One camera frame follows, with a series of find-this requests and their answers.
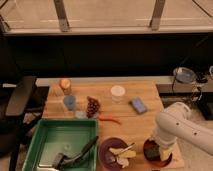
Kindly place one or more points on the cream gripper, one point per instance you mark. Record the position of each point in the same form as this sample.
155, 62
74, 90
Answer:
165, 153

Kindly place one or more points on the dark rectangular eraser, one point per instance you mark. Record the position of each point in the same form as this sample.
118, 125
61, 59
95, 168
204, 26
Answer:
152, 153

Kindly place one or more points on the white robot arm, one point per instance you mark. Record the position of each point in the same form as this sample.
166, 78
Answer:
173, 123

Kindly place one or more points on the white paper cup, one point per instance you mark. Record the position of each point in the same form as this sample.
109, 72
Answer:
117, 93

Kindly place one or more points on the blue cup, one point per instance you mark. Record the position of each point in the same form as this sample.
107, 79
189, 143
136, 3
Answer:
70, 102

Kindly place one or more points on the orange-brown bowl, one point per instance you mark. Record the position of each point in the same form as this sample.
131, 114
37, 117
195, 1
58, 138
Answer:
157, 163

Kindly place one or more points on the yellow white food pieces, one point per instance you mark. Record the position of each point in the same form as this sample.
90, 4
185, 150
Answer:
121, 156

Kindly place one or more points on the wooden board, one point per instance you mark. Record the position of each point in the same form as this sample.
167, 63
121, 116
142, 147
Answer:
134, 127

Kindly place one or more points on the purple bowl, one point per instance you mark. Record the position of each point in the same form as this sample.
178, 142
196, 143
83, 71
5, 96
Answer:
106, 158

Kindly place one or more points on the blue sponge block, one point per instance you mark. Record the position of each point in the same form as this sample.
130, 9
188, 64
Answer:
138, 105

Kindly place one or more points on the orange carrot toy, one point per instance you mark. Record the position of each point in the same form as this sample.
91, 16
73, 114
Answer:
108, 118

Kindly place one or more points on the blue grey bowl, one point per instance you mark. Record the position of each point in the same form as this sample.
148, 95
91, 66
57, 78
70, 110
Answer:
184, 75

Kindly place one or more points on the dark red grape bunch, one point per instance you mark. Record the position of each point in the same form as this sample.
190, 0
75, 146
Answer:
93, 106

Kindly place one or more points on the green plastic tray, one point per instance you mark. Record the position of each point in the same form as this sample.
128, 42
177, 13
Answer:
66, 136

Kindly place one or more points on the black tongs tool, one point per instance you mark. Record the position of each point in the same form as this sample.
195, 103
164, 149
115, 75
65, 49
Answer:
61, 160

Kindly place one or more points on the orange topped bottle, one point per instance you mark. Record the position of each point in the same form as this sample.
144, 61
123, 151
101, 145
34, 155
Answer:
65, 85

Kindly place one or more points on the dark chair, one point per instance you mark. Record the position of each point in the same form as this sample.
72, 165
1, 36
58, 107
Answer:
12, 127

